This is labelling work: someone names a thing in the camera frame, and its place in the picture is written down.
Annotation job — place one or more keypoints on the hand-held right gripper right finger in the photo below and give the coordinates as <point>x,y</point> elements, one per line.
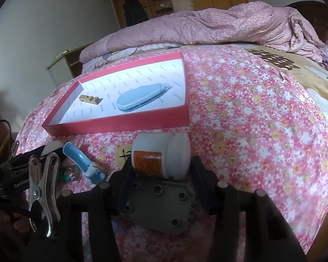
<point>197,174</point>

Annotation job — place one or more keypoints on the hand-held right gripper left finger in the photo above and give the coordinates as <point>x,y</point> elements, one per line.
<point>126,185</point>

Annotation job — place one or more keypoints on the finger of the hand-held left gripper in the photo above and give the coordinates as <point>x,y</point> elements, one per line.
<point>53,159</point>
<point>24,157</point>

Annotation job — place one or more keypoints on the white earbud case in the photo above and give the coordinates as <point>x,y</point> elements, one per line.
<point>53,147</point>

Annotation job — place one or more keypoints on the small colourful packet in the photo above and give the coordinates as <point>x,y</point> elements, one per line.
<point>69,174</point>

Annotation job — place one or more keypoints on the white bottle orange label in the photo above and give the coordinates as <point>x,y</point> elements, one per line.
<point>158,152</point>

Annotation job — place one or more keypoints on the red shallow cardboard box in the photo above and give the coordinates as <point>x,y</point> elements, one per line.
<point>120,124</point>

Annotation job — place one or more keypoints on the person's left hand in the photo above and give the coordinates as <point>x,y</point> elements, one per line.
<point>19,225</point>

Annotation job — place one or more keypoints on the wooden side table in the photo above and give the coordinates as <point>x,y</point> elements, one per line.
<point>2,140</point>

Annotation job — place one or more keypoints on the round wooden chess piece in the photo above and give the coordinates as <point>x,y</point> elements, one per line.
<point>125,158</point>

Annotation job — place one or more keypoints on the metal spring clamp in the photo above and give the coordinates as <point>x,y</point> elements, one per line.
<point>50,196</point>

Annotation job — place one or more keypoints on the grey plate with holes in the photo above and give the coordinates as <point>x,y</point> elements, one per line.
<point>158,210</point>

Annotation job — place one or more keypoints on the small wooden block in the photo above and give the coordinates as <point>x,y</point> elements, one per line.
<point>88,99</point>

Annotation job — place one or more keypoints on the pink floral bed sheet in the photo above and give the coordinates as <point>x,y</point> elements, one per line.
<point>248,114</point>

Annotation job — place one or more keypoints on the blue correction tape dispenser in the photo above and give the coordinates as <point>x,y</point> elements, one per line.
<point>139,98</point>

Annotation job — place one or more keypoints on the small bedside cabinet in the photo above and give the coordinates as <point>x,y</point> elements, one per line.
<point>60,65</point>

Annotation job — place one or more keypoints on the cartoon printed pillow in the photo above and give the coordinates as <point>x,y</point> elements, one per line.
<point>131,52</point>

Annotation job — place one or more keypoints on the beige patterned blanket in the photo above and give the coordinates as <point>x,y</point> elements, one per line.
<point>311,82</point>

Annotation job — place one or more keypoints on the pink quilt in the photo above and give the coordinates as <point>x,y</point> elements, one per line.
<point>207,24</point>

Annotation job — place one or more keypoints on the dark hanging coat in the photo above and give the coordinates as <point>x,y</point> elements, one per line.
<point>135,12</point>

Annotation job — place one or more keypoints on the dark wooden headboard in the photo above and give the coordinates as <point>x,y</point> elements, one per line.
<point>322,16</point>

